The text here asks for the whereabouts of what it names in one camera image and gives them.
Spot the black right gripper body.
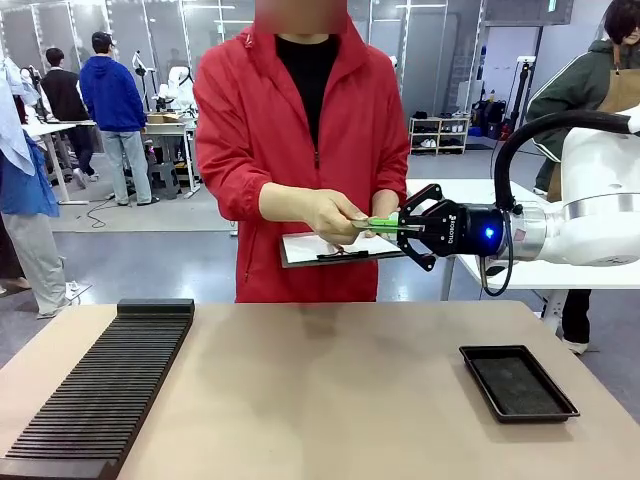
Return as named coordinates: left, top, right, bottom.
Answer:
left=422, top=198, right=509, bottom=260

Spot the black clipboard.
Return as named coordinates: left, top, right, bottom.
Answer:
left=278, top=230, right=414, bottom=270

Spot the person's left forearm red sleeve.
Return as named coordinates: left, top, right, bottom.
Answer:
left=370, top=149, right=412, bottom=201

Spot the person's right forearm red sleeve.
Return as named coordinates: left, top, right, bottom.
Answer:
left=198, top=144, right=297, bottom=225

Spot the black slotted PCB rack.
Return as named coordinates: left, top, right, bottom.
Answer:
left=0, top=298, right=196, bottom=480

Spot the person's left hand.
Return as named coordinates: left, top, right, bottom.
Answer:
left=372, top=189, right=402, bottom=217

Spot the person's right hand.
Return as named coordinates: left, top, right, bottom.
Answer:
left=294, top=188, right=374, bottom=247

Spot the white shoe shelf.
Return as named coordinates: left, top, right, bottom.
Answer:
left=408, top=115, right=472, bottom=156

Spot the white paper sheet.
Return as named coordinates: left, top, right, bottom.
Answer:
left=281, top=231, right=407, bottom=265

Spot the black luggage pile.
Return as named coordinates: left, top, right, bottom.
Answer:
left=471, top=98, right=513, bottom=141

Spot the black stand with white top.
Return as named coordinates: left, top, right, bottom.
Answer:
left=510, top=55, right=537, bottom=132

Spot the person in red jacket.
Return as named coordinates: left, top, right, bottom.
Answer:
left=192, top=0, right=412, bottom=304

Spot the black shallow tray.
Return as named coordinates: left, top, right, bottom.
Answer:
left=458, top=343, right=582, bottom=425

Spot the person in brown apron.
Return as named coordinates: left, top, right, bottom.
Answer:
left=525, top=0, right=640, bottom=357

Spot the black step stool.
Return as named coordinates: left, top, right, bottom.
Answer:
left=146, top=159, right=182, bottom=201

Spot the grey workbench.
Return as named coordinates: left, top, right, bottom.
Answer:
left=142, top=117, right=201, bottom=200

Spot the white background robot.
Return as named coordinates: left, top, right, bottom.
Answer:
left=153, top=66, right=197, bottom=114

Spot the person in blue hoodie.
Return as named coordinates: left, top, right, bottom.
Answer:
left=78, top=30, right=154, bottom=208

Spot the person in black vest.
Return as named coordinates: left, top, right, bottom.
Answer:
left=39, top=46, right=100, bottom=190

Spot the white standing desk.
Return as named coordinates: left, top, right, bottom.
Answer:
left=20, top=118, right=97, bottom=207

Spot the person in light blue shirt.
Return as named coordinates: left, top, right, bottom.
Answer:
left=0, top=54, right=76, bottom=320

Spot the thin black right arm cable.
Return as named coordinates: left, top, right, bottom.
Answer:
left=480, top=212, right=516, bottom=296

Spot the thick black right arm hose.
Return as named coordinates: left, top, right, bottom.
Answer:
left=494, top=111, right=640, bottom=212

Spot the dark wall monitor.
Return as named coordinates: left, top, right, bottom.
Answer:
left=483, top=0, right=574, bottom=26

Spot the black floor cable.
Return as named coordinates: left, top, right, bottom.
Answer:
left=86, top=191, right=120, bottom=230

